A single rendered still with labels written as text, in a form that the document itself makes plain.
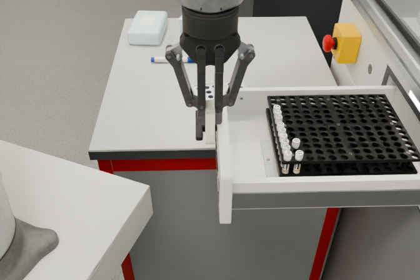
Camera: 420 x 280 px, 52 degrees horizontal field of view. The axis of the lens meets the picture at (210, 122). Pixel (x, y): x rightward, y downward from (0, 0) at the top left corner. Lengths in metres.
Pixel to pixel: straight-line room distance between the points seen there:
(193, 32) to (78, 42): 2.45
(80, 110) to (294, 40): 1.37
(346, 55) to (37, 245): 0.75
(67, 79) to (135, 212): 1.96
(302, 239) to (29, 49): 2.27
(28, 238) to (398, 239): 0.64
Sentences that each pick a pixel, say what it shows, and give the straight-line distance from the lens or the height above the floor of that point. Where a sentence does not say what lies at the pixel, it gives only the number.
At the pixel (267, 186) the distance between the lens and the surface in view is 0.66.
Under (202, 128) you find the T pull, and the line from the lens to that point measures 0.72.
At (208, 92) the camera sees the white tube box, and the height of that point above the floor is 0.79.
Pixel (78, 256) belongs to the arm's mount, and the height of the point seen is 0.83.
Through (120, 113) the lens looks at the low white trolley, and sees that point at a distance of 1.02.
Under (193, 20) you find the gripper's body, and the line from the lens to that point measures 0.56.
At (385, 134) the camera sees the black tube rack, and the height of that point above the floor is 0.90.
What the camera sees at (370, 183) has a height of 0.89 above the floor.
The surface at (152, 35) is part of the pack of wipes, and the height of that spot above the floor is 0.79.
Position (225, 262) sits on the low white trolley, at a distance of 1.25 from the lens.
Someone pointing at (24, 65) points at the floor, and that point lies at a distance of 2.85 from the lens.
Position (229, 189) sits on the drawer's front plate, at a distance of 0.63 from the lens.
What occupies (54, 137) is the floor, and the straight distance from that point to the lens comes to 2.22.
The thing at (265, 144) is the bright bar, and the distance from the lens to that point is 0.79.
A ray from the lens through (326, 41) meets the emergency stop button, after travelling 1.05.
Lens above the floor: 1.37
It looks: 39 degrees down
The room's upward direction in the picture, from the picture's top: straight up
